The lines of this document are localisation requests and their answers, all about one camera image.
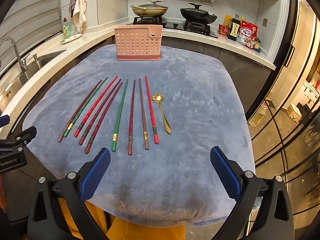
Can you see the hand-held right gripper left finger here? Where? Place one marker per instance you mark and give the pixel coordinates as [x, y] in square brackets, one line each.
[96, 172]

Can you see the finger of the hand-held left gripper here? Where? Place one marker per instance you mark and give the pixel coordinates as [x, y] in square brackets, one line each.
[25, 134]
[3, 120]

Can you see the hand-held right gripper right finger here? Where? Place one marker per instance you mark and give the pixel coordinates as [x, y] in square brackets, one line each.
[225, 172]

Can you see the dark maroon chopstick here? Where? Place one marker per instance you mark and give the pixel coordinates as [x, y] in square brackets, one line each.
[82, 141]
[88, 149]
[130, 150]
[61, 138]

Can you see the green chopstick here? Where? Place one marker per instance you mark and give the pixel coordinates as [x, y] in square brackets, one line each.
[114, 147]
[67, 133]

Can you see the red chopstick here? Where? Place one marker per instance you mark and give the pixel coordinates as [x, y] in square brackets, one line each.
[77, 133]
[156, 140]

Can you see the brown chopstick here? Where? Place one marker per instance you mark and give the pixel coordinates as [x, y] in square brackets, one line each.
[146, 145]

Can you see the gold flower spoon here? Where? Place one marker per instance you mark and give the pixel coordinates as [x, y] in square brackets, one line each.
[157, 97]

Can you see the pink perforated utensil holder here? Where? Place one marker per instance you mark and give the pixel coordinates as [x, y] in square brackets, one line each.
[138, 43]

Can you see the blue fleece blanket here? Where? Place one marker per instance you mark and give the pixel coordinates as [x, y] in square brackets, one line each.
[190, 120]

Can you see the chrome kitchen faucet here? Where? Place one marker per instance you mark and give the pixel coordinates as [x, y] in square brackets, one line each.
[21, 60]

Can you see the cooking oil bottle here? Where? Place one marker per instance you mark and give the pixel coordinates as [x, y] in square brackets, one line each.
[258, 116]

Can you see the steel kitchen sink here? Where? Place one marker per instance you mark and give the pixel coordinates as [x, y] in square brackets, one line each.
[42, 60]

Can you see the person's yellow pants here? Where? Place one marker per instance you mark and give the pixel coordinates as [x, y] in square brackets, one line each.
[140, 230]

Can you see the white patterned plate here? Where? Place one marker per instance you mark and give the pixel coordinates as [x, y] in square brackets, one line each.
[71, 38]

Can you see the green dish soap bottle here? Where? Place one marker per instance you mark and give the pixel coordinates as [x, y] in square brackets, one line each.
[66, 30]

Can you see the white stone kitchen counter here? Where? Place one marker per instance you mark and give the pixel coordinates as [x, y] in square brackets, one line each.
[87, 38]

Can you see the white window blinds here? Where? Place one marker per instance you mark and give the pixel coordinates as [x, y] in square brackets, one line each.
[30, 7]

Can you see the small dark condiment jar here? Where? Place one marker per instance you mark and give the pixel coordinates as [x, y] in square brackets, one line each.
[257, 45]

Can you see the grey hanging cloth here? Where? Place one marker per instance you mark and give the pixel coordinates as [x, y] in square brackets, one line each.
[72, 2]

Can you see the white hanging towel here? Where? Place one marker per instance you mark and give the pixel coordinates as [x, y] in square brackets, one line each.
[80, 7]

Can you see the red cereal bag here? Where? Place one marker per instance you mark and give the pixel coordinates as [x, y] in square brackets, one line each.
[247, 35]

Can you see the dark sauce bottle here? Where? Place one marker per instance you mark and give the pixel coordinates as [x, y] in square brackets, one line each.
[234, 30]

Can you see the yellow snack packet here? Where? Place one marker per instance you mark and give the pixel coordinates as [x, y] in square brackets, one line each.
[227, 20]

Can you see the black gas stove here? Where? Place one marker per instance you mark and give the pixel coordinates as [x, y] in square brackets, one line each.
[175, 26]

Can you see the black pan with lid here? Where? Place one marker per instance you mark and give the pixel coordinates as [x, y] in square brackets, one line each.
[198, 15]

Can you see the beige wok with lid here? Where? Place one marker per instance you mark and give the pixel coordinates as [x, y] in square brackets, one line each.
[150, 9]

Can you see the grey wall socket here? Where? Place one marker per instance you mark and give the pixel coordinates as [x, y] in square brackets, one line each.
[265, 22]

